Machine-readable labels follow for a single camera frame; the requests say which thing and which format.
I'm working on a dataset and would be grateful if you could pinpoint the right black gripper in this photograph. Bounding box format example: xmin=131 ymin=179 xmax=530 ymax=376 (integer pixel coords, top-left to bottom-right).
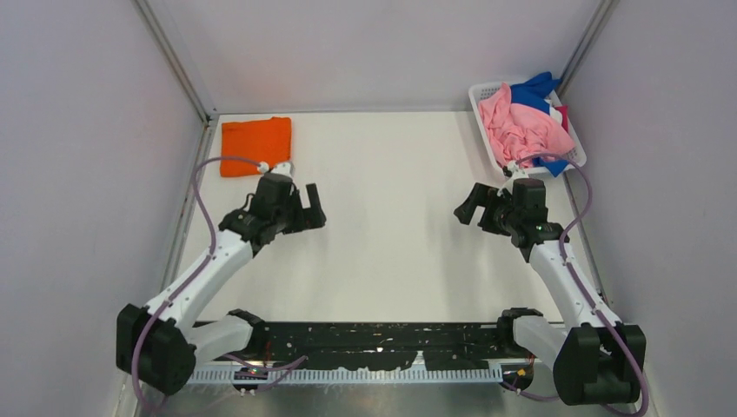
xmin=455 ymin=182 xmax=521 ymax=237

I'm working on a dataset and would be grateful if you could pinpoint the orange t-shirt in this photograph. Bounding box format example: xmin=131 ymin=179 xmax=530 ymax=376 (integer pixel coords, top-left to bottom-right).
xmin=221 ymin=117 xmax=292 ymax=167

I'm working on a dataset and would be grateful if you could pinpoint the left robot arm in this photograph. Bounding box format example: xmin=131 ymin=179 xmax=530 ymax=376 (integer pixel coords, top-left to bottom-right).
xmin=116 ymin=172 xmax=327 ymax=395

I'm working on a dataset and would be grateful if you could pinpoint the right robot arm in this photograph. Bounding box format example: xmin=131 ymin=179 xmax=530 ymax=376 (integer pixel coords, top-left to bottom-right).
xmin=454 ymin=178 xmax=647 ymax=406

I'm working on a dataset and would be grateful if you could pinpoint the pink t-shirt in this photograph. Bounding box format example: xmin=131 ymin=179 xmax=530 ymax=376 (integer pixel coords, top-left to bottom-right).
xmin=477 ymin=83 xmax=576 ymax=167

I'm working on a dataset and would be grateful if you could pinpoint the blue t-shirt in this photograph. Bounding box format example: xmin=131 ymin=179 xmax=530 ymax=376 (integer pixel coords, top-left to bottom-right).
xmin=508 ymin=72 xmax=575 ymax=177

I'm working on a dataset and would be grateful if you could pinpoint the red garment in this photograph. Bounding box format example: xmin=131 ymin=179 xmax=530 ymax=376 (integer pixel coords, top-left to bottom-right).
xmin=552 ymin=105 xmax=570 ymax=132

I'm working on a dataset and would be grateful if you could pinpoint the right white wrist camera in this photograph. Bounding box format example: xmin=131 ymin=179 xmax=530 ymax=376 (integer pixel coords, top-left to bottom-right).
xmin=497 ymin=162 xmax=530 ymax=196

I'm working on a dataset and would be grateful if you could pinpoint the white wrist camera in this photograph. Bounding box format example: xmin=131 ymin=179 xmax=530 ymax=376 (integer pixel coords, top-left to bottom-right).
xmin=257 ymin=161 xmax=295 ymax=178
xmin=497 ymin=162 xmax=530 ymax=196

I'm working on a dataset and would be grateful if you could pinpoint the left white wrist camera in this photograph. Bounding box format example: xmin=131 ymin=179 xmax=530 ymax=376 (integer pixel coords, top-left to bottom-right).
xmin=257 ymin=161 xmax=295 ymax=178

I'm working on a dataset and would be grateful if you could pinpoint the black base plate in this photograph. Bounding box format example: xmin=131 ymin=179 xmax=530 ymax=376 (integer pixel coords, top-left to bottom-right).
xmin=240 ymin=321 xmax=532 ymax=371

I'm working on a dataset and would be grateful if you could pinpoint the white slotted cable duct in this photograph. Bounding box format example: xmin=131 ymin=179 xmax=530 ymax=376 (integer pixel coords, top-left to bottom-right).
xmin=188 ymin=364 xmax=503 ymax=385

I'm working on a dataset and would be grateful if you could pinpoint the aluminium frame rail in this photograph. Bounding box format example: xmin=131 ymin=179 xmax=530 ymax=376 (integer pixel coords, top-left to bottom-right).
xmin=133 ymin=0 xmax=218 ymax=124

